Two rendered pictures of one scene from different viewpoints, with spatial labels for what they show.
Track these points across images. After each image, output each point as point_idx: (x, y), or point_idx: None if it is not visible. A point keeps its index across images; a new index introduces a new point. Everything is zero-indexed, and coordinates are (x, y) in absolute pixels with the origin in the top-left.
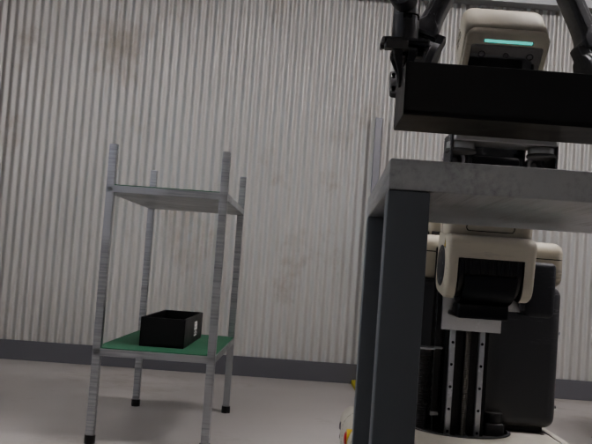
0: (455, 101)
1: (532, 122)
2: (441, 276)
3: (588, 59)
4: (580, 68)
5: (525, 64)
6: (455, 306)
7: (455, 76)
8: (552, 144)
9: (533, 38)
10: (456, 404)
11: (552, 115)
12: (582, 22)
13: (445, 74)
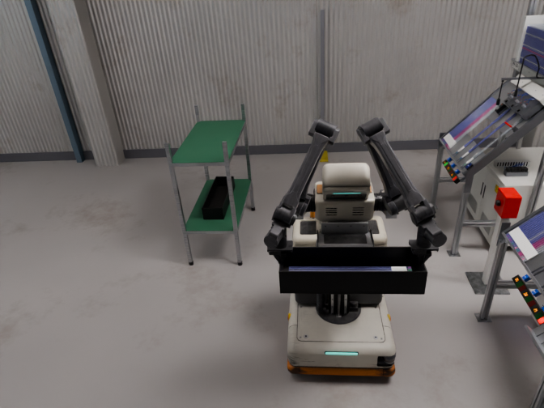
0: (306, 286)
1: (346, 293)
2: None
3: (389, 208)
4: (386, 206)
5: (358, 197)
6: None
7: (304, 276)
8: (369, 246)
9: (360, 192)
10: (336, 303)
11: (356, 290)
12: (388, 184)
13: (299, 276)
